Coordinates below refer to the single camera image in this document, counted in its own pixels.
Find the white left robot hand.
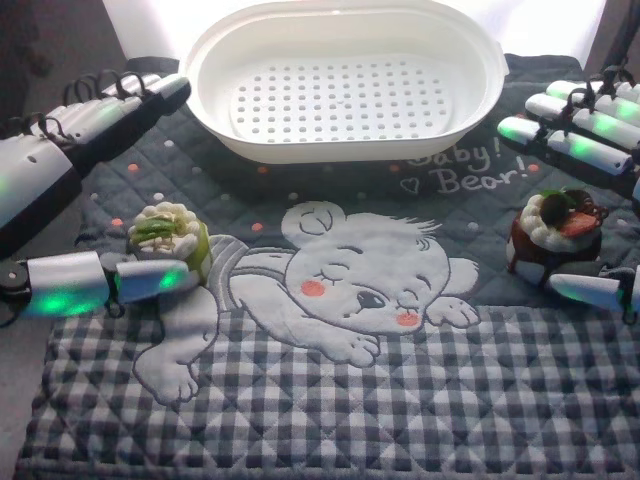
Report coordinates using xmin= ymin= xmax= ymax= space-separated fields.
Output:
xmin=0 ymin=69 xmax=204 ymax=329

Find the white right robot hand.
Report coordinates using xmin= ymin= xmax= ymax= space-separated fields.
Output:
xmin=496 ymin=65 xmax=640 ymax=325

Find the chocolate strawberry toy cake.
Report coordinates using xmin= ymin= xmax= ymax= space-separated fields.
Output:
xmin=505 ymin=187 xmax=610 ymax=287

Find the green cream toy cake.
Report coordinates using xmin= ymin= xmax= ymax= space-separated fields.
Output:
xmin=125 ymin=201 xmax=215 ymax=286

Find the white oval perforated plastic basket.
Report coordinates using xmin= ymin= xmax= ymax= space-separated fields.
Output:
xmin=180 ymin=0 xmax=511 ymax=165

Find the grey quilt with bear print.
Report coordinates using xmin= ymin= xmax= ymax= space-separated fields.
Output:
xmin=14 ymin=53 xmax=640 ymax=480

